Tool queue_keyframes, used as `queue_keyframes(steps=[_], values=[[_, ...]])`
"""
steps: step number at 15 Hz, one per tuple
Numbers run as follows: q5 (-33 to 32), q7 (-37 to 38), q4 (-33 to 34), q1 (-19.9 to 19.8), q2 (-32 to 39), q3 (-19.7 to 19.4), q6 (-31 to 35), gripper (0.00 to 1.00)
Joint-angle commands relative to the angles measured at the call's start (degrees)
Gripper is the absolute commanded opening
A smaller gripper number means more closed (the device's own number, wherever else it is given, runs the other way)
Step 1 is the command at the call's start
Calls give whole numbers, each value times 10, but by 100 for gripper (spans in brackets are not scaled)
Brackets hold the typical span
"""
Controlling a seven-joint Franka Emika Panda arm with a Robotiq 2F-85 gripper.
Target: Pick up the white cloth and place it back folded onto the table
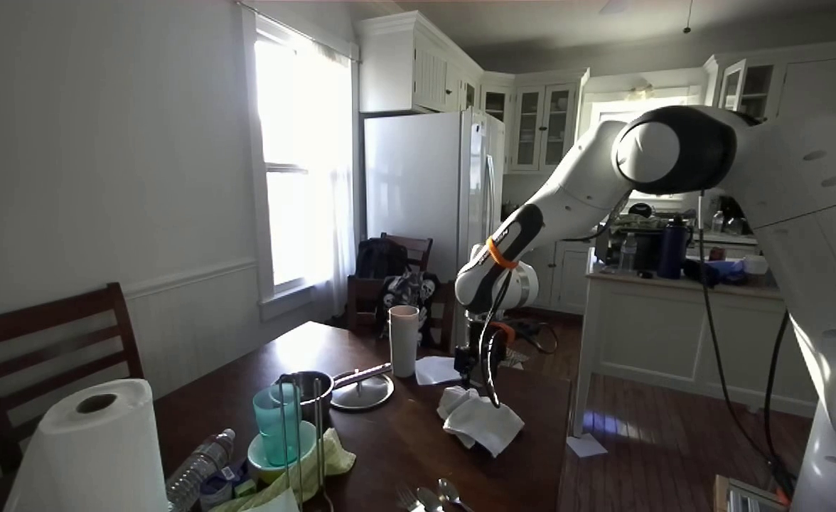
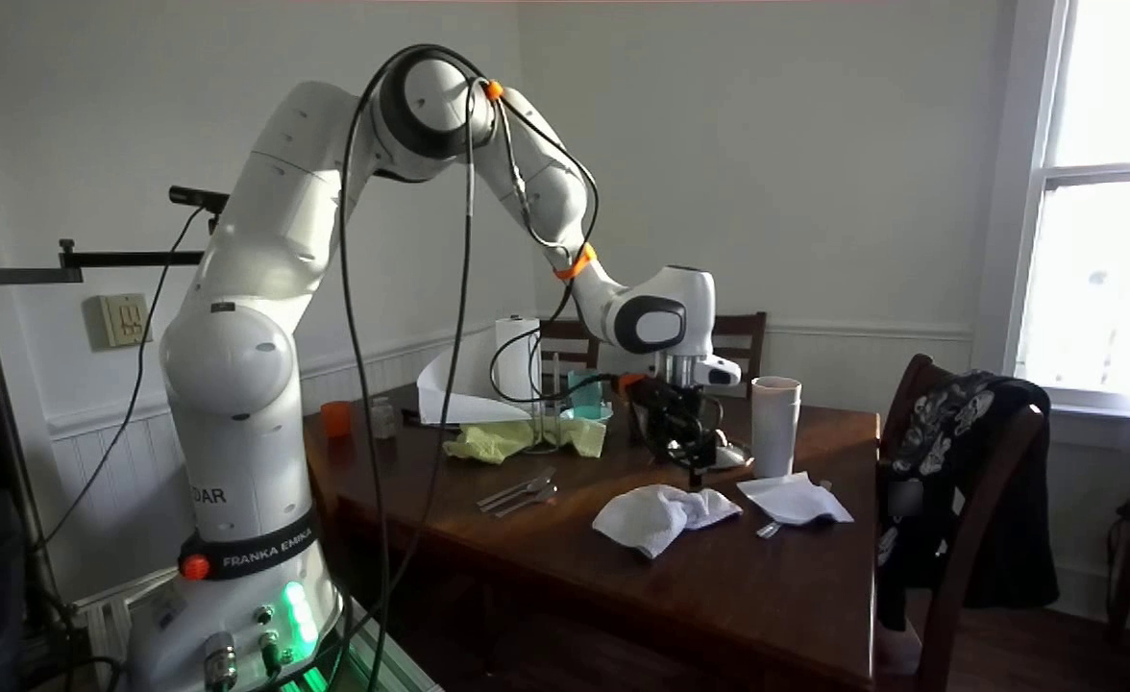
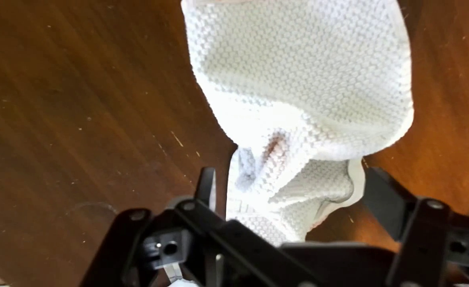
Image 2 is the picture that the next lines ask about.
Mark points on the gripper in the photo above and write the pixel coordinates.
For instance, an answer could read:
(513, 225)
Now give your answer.
(671, 399)

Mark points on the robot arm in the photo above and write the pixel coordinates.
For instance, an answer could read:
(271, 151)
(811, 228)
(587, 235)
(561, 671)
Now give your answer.
(238, 384)

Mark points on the crumpled white cloth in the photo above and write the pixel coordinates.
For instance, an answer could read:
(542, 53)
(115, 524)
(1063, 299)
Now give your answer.
(656, 517)

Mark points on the yellow-green cloth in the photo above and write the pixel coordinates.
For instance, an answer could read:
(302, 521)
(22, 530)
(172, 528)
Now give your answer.
(498, 440)

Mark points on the small white dish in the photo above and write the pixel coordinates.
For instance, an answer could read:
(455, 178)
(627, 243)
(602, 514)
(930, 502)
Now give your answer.
(730, 456)

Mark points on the stack of white cups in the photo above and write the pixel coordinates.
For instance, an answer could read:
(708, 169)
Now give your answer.
(775, 428)

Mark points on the teal container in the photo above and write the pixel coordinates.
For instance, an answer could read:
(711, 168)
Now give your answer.
(586, 394)

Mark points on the fork under napkin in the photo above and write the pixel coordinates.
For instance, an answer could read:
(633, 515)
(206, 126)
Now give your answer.
(769, 529)

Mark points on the white paper napkin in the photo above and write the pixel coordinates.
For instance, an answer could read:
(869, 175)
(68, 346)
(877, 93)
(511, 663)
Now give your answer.
(796, 500)

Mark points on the silver spoon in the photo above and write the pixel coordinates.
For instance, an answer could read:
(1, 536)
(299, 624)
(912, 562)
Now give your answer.
(531, 502)

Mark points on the silver fork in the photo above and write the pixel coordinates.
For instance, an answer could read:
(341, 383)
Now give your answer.
(519, 497)

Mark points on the paper towel roll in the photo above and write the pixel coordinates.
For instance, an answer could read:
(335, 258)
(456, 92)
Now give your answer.
(517, 360)

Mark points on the curled white paper sheet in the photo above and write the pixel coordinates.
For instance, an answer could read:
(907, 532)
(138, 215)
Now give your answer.
(464, 389)

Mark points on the black patterned jacket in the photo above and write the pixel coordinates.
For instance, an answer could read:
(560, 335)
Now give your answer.
(969, 452)

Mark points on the wooden chair with jacket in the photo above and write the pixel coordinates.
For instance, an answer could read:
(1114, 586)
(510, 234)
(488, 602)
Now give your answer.
(964, 567)

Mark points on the small glass jar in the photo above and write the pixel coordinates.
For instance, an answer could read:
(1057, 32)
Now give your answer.
(383, 420)

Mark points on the small orange cup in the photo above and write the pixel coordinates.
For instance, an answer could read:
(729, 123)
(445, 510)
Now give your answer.
(335, 419)

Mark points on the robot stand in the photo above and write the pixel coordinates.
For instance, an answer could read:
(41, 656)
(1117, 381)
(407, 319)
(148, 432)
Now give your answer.
(387, 663)

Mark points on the window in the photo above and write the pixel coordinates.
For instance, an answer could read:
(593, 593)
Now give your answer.
(1103, 240)

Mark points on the wall switch plate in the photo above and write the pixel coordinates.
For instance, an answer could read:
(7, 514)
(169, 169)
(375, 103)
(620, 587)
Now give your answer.
(124, 320)

